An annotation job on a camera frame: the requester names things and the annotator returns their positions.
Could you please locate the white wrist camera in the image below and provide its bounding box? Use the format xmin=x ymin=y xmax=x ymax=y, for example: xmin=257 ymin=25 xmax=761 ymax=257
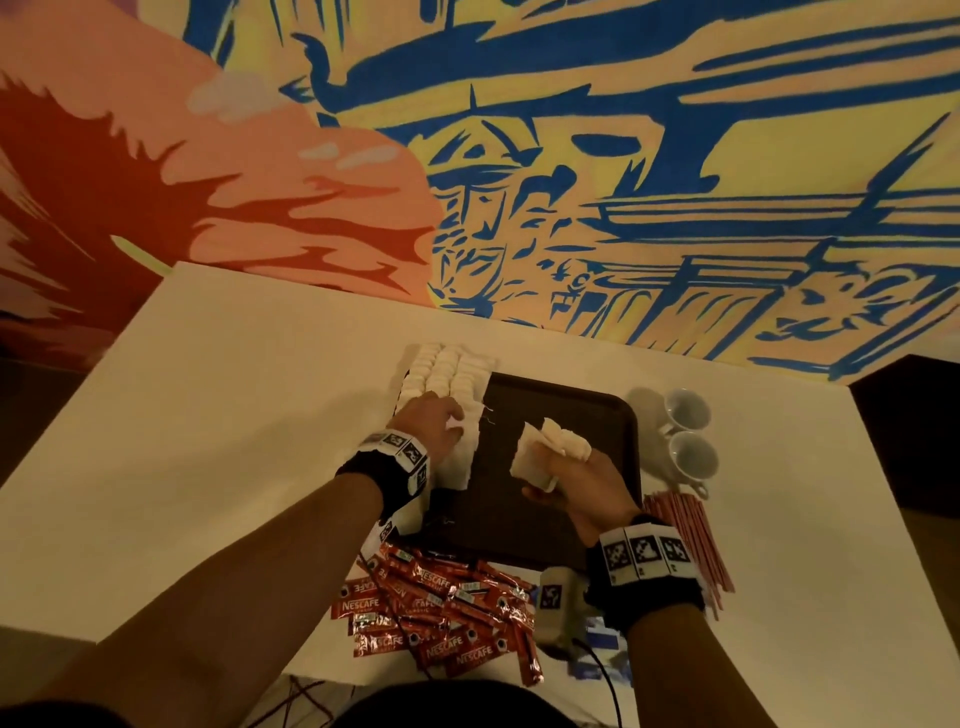
xmin=531 ymin=564 xmax=585 ymax=659
xmin=357 ymin=516 xmax=401 ymax=567

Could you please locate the black right wristband with markers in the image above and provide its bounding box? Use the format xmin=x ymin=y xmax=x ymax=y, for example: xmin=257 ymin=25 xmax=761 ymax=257
xmin=583 ymin=516 xmax=708 ymax=633

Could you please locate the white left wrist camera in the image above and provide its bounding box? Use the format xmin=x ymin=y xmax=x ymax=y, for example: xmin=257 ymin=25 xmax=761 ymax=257
xmin=357 ymin=516 xmax=401 ymax=567

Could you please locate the pile of blue sugar sachets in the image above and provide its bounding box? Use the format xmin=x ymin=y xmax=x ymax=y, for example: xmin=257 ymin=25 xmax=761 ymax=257
xmin=567 ymin=612 xmax=635 ymax=687

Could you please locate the black right camera cable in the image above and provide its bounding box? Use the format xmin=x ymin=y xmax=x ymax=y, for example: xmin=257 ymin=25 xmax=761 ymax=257
xmin=577 ymin=637 xmax=626 ymax=728

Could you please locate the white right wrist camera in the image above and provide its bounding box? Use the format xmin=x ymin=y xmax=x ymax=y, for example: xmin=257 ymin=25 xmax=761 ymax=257
xmin=531 ymin=564 xmax=585 ymax=659

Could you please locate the small white cup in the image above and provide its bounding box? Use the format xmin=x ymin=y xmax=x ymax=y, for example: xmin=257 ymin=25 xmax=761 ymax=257
xmin=658 ymin=388 xmax=714 ymax=438
xmin=666 ymin=432 xmax=723 ymax=498

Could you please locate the person's left hand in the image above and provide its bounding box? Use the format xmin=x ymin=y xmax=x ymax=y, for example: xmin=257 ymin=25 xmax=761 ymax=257
xmin=393 ymin=393 xmax=467 ymax=459

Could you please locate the black left wristband with markers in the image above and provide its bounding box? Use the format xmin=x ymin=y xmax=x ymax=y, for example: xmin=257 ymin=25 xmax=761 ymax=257
xmin=334 ymin=429 xmax=435 ymax=524

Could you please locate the row of tea bags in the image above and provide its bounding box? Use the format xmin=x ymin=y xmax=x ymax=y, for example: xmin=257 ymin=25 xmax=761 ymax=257
xmin=391 ymin=340 xmax=498 ymax=495

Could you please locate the person's right forearm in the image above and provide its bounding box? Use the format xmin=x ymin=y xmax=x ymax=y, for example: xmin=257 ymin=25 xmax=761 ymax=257
xmin=622 ymin=600 xmax=779 ymax=728

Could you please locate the white tea bag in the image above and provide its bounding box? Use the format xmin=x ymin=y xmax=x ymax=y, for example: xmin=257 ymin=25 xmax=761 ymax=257
xmin=508 ymin=417 xmax=596 ymax=495

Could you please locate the person's left forearm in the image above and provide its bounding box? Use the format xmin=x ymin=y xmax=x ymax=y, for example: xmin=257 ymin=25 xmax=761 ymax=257
xmin=30 ymin=472 xmax=384 ymax=728

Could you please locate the black clothing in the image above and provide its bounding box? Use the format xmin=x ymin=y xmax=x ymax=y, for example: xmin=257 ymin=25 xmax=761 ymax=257
xmin=0 ymin=678 xmax=581 ymax=728

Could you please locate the pile of red Nescafe sachets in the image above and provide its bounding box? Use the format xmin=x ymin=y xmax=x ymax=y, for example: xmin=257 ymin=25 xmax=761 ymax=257
xmin=330 ymin=540 xmax=546 ymax=690

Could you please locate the dark brown tray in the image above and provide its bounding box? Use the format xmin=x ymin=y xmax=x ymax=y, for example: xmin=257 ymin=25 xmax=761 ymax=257
xmin=399 ymin=370 xmax=644 ymax=576

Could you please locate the person's right hand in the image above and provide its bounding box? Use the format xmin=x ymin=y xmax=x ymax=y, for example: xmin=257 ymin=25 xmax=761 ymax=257
xmin=520 ymin=444 xmax=642 ymax=545

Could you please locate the bundle of red stir sticks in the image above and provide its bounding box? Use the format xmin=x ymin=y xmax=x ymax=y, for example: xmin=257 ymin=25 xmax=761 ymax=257
xmin=643 ymin=486 xmax=738 ymax=621

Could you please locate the black wristband with markers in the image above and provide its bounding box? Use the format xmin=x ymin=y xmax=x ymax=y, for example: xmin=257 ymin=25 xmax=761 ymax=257
xmin=583 ymin=516 xmax=708 ymax=633
xmin=334 ymin=429 xmax=435 ymax=524

